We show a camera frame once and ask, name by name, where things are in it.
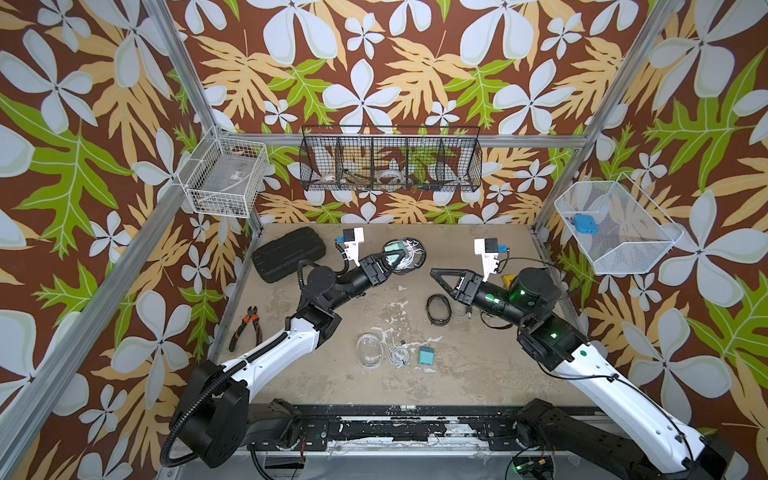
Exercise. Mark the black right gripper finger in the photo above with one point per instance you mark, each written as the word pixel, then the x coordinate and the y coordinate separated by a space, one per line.
pixel 447 275
pixel 453 287

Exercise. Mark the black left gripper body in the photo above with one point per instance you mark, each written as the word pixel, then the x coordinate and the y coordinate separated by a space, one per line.
pixel 370 277

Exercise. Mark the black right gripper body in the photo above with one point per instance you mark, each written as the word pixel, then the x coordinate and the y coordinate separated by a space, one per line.
pixel 473 292

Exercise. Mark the mint green charger plug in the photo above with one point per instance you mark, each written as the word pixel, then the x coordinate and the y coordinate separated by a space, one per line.
pixel 395 250

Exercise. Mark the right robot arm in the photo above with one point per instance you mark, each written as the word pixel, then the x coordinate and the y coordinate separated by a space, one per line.
pixel 653 445

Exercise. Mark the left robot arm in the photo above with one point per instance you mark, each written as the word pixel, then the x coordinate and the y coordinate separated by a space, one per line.
pixel 216 414

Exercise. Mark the yellow tape measure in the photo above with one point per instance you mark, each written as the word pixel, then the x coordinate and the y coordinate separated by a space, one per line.
pixel 508 281

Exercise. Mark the teal charger plug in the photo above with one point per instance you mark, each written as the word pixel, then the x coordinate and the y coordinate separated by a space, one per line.
pixel 426 356

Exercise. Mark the black ribbed hard case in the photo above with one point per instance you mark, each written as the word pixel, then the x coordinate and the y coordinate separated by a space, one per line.
pixel 279 258

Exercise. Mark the blue object in basket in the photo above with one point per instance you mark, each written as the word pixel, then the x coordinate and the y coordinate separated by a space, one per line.
pixel 585 224

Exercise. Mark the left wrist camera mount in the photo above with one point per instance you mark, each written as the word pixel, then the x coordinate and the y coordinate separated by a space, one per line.
pixel 349 243

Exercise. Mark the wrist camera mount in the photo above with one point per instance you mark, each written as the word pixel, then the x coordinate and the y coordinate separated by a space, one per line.
pixel 349 243
pixel 489 249

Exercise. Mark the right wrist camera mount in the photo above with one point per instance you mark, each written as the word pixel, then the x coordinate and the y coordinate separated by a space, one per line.
pixel 489 249

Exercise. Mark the black wire basket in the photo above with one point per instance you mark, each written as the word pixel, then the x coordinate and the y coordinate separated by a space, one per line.
pixel 390 158

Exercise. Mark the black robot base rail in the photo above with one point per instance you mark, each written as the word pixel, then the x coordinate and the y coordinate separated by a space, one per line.
pixel 313 428

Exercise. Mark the white wire basket right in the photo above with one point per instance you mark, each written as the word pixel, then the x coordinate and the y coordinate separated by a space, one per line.
pixel 635 233

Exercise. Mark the white wire basket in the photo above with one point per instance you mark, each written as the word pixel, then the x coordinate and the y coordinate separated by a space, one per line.
pixel 635 233
pixel 222 175

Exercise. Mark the white wire basket left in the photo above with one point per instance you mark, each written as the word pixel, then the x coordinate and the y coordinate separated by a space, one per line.
pixel 222 175

